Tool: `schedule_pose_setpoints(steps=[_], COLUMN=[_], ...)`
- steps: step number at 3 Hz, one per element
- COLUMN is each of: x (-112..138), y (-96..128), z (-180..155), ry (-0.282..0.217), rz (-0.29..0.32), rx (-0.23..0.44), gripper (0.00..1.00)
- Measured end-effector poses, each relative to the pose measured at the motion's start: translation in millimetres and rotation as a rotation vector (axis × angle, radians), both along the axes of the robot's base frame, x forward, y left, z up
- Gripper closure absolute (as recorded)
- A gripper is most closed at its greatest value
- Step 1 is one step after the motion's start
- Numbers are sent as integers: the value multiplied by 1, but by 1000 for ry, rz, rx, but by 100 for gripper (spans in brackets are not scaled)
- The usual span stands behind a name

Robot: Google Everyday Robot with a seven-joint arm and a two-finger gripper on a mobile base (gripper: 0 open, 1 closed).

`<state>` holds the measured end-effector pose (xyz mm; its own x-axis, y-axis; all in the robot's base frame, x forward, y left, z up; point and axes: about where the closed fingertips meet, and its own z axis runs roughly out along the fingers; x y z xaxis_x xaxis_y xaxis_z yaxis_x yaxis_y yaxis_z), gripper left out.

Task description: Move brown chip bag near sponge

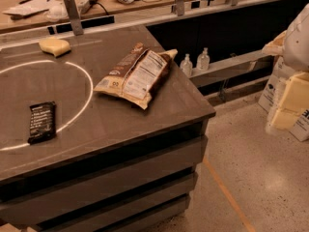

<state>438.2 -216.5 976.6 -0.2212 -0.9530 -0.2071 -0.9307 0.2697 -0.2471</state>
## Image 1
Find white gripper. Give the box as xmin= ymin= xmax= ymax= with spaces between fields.
xmin=266 ymin=57 xmax=309 ymax=134

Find brown chip bag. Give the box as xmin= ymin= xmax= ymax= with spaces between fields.
xmin=94 ymin=43 xmax=178 ymax=109

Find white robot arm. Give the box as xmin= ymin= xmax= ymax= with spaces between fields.
xmin=258 ymin=4 xmax=309 ymax=141

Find yellow sponge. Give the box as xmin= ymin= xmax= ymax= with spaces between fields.
xmin=39 ymin=38 xmax=70 ymax=57

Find white cardboard box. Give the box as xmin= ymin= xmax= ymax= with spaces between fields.
xmin=258 ymin=71 xmax=309 ymax=143

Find metal railing shelf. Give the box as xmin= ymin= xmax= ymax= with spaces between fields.
xmin=190 ymin=50 xmax=273 ymax=87

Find right clear sanitizer bottle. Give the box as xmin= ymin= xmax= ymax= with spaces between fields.
xmin=196 ymin=47 xmax=210 ymax=71

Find clear sanitizer bottle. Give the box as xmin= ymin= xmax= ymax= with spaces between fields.
xmin=180 ymin=53 xmax=193 ymax=77
xmin=196 ymin=47 xmax=210 ymax=71

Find left clear sanitizer bottle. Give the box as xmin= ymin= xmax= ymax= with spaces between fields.
xmin=180 ymin=53 xmax=193 ymax=77

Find grey drawer cabinet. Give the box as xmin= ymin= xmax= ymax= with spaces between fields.
xmin=0 ymin=119 xmax=211 ymax=232

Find grey power strip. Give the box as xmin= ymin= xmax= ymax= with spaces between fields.
xmin=77 ymin=0 xmax=98 ymax=14

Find black snack bar wrapper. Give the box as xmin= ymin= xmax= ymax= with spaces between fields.
xmin=28 ymin=101 xmax=56 ymax=145

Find white papers on desk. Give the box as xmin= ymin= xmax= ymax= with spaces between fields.
xmin=3 ymin=0 xmax=62 ymax=15

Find grey metal bracket post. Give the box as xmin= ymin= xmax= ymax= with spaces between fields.
xmin=63 ymin=0 xmax=83 ymax=36

